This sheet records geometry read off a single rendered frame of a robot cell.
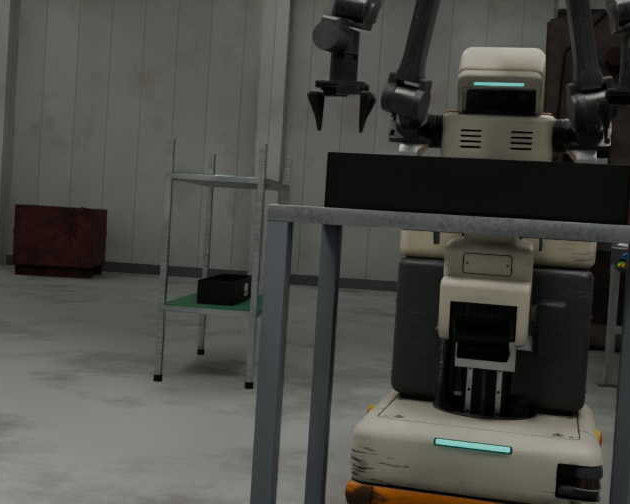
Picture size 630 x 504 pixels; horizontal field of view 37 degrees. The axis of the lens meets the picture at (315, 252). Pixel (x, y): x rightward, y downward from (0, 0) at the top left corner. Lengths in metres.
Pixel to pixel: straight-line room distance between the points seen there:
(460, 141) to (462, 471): 0.82
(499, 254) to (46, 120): 9.69
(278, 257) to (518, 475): 0.95
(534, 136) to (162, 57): 9.24
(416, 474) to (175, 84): 9.24
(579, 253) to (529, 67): 0.56
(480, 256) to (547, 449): 0.50
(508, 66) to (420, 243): 0.59
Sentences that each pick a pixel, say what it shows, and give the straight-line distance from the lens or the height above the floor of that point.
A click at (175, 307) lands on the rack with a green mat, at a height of 0.34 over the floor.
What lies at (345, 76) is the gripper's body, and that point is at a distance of 1.92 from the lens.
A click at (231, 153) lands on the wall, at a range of 11.05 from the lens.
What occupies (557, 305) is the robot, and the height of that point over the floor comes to 0.60.
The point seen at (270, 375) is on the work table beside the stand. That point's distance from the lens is 1.71.
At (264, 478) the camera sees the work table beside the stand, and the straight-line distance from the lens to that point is 1.76.
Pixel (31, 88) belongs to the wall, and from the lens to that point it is 11.82.
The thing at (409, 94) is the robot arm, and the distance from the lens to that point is 2.30.
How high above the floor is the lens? 0.78
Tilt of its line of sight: 2 degrees down
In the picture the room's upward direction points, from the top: 4 degrees clockwise
